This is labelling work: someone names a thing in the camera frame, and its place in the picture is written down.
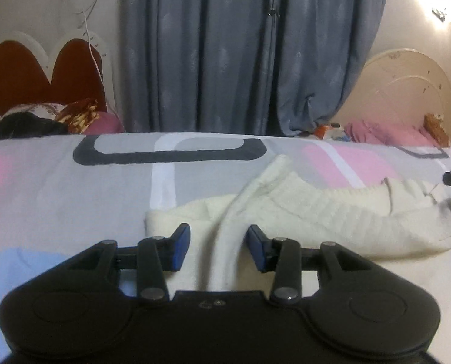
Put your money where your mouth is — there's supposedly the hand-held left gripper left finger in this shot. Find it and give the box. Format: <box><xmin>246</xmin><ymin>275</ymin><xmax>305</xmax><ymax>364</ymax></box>
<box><xmin>68</xmin><ymin>223</ymin><xmax>192</xmax><ymax>305</ymax></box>

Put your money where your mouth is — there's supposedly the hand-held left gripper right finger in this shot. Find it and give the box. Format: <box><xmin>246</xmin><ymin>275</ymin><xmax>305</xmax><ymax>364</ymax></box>
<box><xmin>247</xmin><ymin>224</ymin><xmax>368</xmax><ymax>306</ymax></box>

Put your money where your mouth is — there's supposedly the cream knitted sweater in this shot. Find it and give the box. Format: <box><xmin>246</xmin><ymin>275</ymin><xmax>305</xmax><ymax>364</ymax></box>
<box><xmin>145</xmin><ymin>154</ymin><xmax>451</xmax><ymax>305</ymax></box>

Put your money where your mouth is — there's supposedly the orange floral cushion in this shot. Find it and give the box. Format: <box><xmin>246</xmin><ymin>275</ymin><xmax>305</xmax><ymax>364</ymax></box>
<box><xmin>423</xmin><ymin>113</ymin><xmax>450</xmax><ymax>147</ymax></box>

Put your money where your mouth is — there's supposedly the pink crumpled cloth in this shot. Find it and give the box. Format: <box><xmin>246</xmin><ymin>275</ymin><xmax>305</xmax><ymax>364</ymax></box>
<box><xmin>346</xmin><ymin>119</ymin><xmax>439</xmax><ymax>147</ymax></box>

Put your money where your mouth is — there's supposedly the cream arched headboard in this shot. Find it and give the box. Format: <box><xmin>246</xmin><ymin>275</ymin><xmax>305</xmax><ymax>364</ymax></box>
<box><xmin>332</xmin><ymin>48</ymin><xmax>451</xmax><ymax>147</ymax></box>

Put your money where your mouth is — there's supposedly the patterned bed sheet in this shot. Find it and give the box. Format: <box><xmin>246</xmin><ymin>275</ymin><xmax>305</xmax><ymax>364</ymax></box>
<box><xmin>0</xmin><ymin>131</ymin><xmax>451</xmax><ymax>364</ymax></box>

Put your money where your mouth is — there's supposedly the orange and white packet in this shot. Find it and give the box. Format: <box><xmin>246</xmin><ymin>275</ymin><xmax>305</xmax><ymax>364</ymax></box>
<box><xmin>314</xmin><ymin>123</ymin><xmax>349</xmax><ymax>142</ymax></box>

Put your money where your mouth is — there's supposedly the pink pillow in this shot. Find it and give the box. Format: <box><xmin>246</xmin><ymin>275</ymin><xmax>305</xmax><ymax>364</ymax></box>
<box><xmin>85</xmin><ymin>112</ymin><xmax>126</xmax><ymax>136</ymax></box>

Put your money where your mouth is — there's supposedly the yellow red floral pillow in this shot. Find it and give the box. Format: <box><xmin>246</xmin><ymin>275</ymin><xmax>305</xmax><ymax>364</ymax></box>
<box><xmin>56</xmin><ymin>98</ymin><xmax>99</xmax><ymax>136</ymax></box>

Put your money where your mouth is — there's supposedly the blue-grey curtain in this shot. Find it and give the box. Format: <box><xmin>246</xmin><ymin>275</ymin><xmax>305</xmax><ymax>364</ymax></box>
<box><xmin>121</xmin><ymin>0</ymin><xmax>391</xmax><ymax>137</ymax></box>

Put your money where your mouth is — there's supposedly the dark patterned blanket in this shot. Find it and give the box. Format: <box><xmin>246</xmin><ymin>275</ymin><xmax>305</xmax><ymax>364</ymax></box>
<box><xmin>0</xmin><ymin>102</ymin><xmax>72</xmax><ymax>143</ymax></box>

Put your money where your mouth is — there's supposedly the glowing wall lamp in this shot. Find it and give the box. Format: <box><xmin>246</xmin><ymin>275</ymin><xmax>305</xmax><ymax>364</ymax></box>
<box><xmin>431</xmin><ymin>5</ymin><xmax>451</xmax><ymax>25</ymax></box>

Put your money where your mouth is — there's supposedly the white hanging cable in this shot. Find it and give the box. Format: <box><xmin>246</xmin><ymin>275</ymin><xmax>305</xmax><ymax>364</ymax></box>
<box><xmin>64</xmin><ymin>0</ymin><xmax>107</xmax><ymax>86</ymax></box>

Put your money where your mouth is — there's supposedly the red headboard with white frame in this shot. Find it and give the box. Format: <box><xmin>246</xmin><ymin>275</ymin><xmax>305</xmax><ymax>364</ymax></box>
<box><xmin>0</xmin><ymin>30</ymin><xmax>115</xmax><ymax>123</ymax></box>

